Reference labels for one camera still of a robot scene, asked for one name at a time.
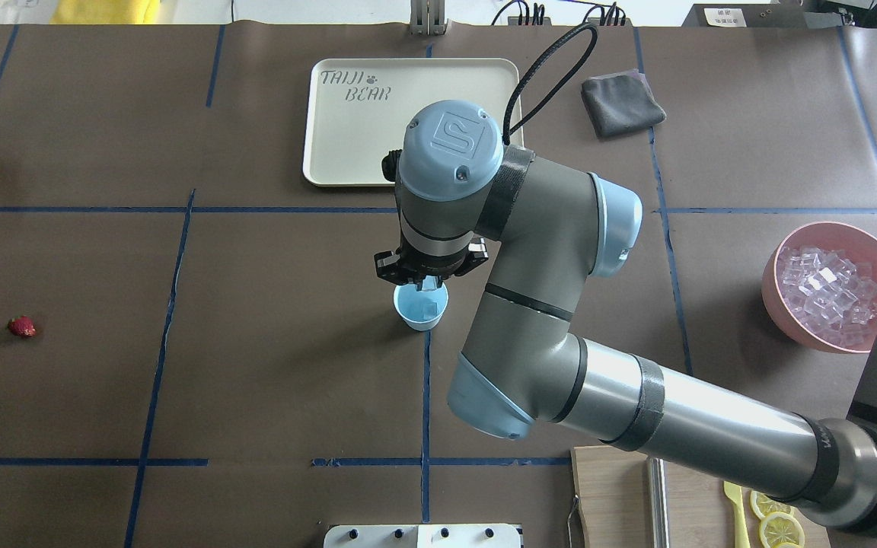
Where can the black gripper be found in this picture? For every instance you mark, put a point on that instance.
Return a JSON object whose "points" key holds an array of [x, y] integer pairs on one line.
{"points": [[426, 269]]}

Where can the clear ice cube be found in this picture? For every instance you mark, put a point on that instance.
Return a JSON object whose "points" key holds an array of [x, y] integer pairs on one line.
{"points": [[430, 310], [430, 284]]}

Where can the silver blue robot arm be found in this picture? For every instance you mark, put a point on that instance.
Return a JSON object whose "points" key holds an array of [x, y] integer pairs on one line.
{"points": [[456, 184]]}

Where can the light blue plastic cup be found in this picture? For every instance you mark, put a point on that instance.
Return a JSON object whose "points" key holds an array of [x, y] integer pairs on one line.
{"points": [[407, 302]]}

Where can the pile of clear ice cubes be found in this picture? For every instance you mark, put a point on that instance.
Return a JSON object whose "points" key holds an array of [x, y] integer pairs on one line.
{"points": [[830, 295]]}

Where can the cream bear serving tray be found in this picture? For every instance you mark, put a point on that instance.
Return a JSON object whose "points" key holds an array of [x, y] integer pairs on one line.
{"points": [[358, 108]]}

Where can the grey folded cloth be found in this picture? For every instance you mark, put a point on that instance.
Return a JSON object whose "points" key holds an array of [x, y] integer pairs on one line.
{"points": [[621, 103]]}

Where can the bamboo cutting board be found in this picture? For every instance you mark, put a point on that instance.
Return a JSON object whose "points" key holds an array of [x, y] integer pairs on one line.
{"points": [[612, 493]]}

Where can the steel muddler black tip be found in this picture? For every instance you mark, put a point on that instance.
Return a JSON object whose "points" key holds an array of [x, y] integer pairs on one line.
{"points": [[658, 502]]}

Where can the red strawberry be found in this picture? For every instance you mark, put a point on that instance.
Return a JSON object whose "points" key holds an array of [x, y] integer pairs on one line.
{"points": [[22, 326]]}

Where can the pink bowl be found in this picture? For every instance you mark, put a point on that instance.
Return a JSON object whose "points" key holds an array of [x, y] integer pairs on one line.
{"points": [[860, 246]]}

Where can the lemon slice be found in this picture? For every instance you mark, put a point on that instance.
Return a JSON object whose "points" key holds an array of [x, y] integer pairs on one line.
{"points": [[781, 529], [762, 505]]}

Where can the yellow plastic knife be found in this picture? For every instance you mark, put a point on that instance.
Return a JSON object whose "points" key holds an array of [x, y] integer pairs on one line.
{"points": [[735, 494]]}

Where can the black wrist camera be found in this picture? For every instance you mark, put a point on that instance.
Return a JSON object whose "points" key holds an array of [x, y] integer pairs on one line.
{"points": [[390, 165]]}

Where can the aluminium frame post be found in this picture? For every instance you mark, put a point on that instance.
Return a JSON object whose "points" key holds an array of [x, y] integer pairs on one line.
{"points": [[428, 17]]}

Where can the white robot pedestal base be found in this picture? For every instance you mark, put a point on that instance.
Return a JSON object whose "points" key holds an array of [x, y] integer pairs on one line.
{"points": [[425, 535]]}

